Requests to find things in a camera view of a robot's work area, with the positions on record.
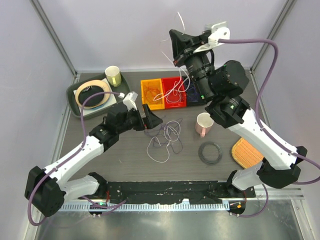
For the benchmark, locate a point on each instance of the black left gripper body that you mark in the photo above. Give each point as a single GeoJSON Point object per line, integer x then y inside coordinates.
{"type": "Point", "coordinates": [133, 121]}

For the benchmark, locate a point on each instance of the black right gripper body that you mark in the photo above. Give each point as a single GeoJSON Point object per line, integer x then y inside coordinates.
{"type": "Point", "coordinates": [197, 63]}

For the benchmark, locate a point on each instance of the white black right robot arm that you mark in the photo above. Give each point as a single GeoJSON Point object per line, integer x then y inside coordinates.
{"type": "Point", "coordinates": [221, 88]}

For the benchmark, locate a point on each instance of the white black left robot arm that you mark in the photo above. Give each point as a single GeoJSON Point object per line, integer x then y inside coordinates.
{"type": "Point", "coordinates": [48, 188]}

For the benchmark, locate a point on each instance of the white square board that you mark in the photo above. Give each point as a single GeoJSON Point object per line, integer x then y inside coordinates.
{"type": "Point", "coordinates": [96, 104]}

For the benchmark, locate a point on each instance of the yellow plastic bin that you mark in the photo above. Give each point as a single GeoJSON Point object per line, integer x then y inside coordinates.
{"type": "Point", "coordinates": [152, 93]}

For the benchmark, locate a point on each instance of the red plastic bin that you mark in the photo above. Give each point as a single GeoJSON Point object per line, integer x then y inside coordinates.
{"type": "Point", "coordinates": [174, 91]}

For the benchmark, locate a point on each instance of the black plastic bin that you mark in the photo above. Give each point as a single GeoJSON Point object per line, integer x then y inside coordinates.
{"type": "Point", "coordinates": [193, 98]}

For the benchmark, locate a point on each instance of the beige wooden plate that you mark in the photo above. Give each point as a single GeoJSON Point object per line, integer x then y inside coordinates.
{"type": "Point", "coordinates": [95, 82]}

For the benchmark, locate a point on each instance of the black round disc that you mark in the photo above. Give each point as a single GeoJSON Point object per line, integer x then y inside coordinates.
{"type": "Point", "coordinates": [90, 96]}

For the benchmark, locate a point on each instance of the dark green plastic tray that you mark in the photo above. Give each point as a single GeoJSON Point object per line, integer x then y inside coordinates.
{"type": "Point", "coordinates": [123, 92]}

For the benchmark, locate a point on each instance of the cream yellow cup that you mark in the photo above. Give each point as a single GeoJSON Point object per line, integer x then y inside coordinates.
{"type": "Point", "coordinates": [113, 75]}

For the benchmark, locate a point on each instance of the pink white mug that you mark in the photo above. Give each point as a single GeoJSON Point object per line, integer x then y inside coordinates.
{"type": "Point", "coordinates": [203, 124]}

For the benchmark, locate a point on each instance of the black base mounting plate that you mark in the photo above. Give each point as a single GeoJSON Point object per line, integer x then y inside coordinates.
{"type": "Point", "coordinates": [173, 192]}

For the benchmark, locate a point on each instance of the orange woven mat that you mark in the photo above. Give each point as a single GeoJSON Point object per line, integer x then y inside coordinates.
{"type": "Point", "coordinates": [245, 154]}

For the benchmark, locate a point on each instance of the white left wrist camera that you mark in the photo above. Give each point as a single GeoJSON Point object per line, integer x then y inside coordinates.
{"type": "Point", "coordinates": [129, 100]}

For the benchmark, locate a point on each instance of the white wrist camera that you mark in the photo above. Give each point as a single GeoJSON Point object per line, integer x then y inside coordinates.
{"type": "Point", "coordinates": [129, 100]}
{"type": "Point", "coordinates": [216, 31]}

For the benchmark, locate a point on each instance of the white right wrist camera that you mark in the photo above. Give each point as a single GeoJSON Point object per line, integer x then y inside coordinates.
{"type": "Point", "coordinates": [216, 31]}

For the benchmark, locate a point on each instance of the aluminium corner post right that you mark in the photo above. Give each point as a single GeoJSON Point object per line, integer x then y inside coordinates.
{"type": "Point", "coordinates": [279, 21]}

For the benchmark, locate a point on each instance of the aluminium corner post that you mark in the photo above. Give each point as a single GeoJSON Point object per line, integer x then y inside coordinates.
{"type": "Point", "coordinates": [279, 21]}
{"type": "Point", "coordinates": [53, 35]}

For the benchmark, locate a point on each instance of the aluminium corner post left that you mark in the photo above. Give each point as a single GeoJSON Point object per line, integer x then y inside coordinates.
{"type": "Point", "coordinates": [53, 35]}

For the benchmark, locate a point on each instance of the aluminium rail frame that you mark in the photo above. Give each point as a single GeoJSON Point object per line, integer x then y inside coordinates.
{"type": "Point", "coordinates": [287, 193]}

